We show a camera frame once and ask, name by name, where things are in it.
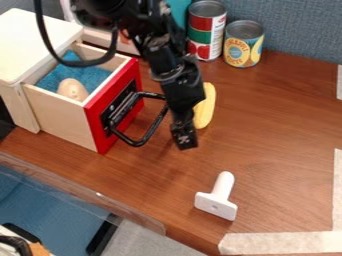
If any yellow toy corn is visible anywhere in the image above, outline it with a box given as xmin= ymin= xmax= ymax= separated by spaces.
xmin=191 ymin=81 xmax=218 ymax=130

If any teal toy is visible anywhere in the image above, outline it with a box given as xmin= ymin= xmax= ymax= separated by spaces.
xmin=166 ymin=0 xmax=194 ymax=30

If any cabinet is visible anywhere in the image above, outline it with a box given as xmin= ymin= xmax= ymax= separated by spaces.
xmin=0 ymin=7 xmax=86 ymax=135

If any black cable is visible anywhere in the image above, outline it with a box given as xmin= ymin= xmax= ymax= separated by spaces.
xmin=32 ymin=0 xmax=121 ymax=68

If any red tomato can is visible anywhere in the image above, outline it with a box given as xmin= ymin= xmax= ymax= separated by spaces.
xmin=185 ymin=0 xmax=229 ymax=62

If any yellow pineapple can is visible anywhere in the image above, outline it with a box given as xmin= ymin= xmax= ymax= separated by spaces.
xmin=221 ymin=19 xmax=266 ymax=69

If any toy potato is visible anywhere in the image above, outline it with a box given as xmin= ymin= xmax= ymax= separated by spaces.
xmin=56 ymin=77 xmax=91 ymax=103

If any blue cloth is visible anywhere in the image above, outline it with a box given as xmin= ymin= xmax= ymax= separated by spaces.
xmin=34 ymin=49 xmax=114 ymax=95

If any white tool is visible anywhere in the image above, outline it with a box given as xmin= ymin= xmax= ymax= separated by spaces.
xmin=193 ymin=170 xmax=240 ymax=222

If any drawer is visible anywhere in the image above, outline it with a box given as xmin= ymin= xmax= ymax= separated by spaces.
xmin=21 ymin=41 xmax=171 ymax=156

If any white toy appliance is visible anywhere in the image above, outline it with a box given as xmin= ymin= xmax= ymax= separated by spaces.
xmin=58 ymin=0 xmax=143 ymax=57

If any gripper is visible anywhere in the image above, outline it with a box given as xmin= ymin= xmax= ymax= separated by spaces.
xmin=156 ymin=61 xmax=208 ymax=151

